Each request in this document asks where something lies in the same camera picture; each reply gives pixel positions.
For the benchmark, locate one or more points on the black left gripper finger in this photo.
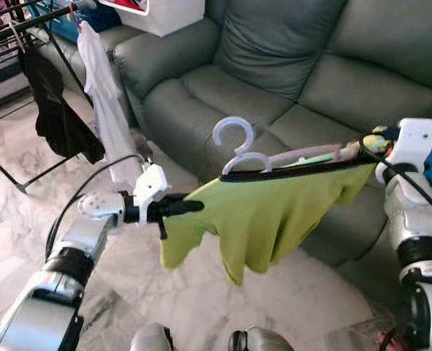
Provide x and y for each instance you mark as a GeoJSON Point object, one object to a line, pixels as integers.
{"type": "Point", "coordinates": [186, 207]}

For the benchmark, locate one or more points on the yellow-green garment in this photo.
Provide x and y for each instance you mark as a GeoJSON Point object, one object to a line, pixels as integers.
{"type": "Point", "coordinates": [259, 212]}

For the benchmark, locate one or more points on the pale pink plastic hanger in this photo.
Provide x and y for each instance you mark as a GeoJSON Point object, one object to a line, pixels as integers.
{"type": "Point", "coordinates": [252, 134]}

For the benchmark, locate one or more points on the black printed t-shirt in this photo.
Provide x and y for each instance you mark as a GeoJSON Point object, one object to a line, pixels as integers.
{"type": "Point", "coordinates": [55, 117]}

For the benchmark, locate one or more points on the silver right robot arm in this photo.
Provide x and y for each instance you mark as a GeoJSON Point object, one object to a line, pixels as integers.
{"type": "Point", "coordinates": [409, 212]}

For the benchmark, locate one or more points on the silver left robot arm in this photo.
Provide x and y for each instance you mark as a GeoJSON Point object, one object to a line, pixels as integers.
{"type": "Point", "coordinates": [91, 227]}

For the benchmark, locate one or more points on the pink clothes hanger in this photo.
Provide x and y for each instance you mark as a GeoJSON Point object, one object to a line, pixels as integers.
{"type": "Point", "coordinates": [74, 10]}

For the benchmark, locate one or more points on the grey robot left leg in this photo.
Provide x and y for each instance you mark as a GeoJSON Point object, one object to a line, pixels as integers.
{"type": "Point", "coordinates": [150, 338]}

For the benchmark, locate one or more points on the grey robot leg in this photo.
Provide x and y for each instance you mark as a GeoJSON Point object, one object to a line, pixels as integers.
{"type": "Point", "coordinates": [150, 338]}
{"type": "Point", "coordinates": [259, 340]}

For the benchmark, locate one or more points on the white shirt red letters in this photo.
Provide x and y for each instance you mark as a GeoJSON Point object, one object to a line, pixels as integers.
{"type": "Point", "coordinates": [106, 95]}

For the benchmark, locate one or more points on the green leather sofa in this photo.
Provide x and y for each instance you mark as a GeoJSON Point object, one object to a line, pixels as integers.
{"type": "Point", "coordinates": [274, 44]}

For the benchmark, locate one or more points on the grey robot right leg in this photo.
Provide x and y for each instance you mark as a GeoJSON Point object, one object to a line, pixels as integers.
{"type": "Point", "coordinates": [259, 340]}

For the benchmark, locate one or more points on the white storage box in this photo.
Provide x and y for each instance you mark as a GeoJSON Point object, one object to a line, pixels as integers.
{"type": "Point", "coordinates": [164, 16]}

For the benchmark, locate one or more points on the blue suitcase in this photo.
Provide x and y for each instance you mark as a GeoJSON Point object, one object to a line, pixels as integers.
{"type": "Point", "coordinates": [106, 18]}

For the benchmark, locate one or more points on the red cloth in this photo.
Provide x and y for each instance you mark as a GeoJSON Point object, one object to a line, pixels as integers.
{"type": "Point", "coordinates": [126, 4]}

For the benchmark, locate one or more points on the dark metal drying rack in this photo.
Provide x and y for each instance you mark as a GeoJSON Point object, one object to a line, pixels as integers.
{"type": "Point", "coordinates": [25, 22]}

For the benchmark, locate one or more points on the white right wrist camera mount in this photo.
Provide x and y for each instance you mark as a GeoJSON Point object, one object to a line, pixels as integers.
{"type": "Point", "coordinates": [414, 139]}

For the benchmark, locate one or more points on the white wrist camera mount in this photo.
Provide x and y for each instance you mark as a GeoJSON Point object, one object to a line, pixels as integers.
{"type": "Point", "coordinates": [150, 183]}
{"type": "Point", "coordinates": [414, 139]}

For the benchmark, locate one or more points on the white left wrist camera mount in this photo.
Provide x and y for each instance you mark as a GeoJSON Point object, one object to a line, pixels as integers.
{"type": "Point", "coordinates": [150, 183]}

